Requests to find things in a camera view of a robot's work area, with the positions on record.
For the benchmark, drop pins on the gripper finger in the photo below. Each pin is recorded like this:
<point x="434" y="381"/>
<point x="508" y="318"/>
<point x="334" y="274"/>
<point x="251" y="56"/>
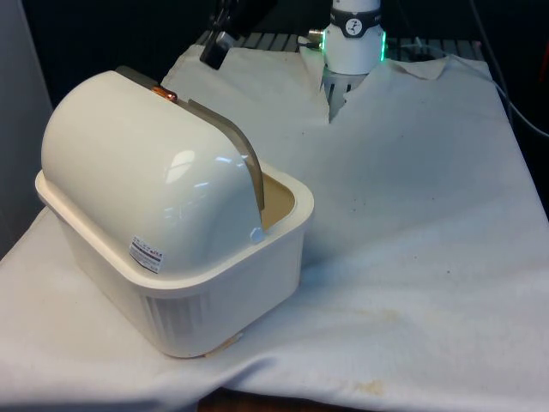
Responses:
<point x="212" y="47"/>

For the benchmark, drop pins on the rounded box lid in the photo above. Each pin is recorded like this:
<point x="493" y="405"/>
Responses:
<point x="128" y="171"/>

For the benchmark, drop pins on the cream box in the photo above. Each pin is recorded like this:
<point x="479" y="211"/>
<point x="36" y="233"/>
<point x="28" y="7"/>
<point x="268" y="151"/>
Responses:
<point x="214" y="300"/>

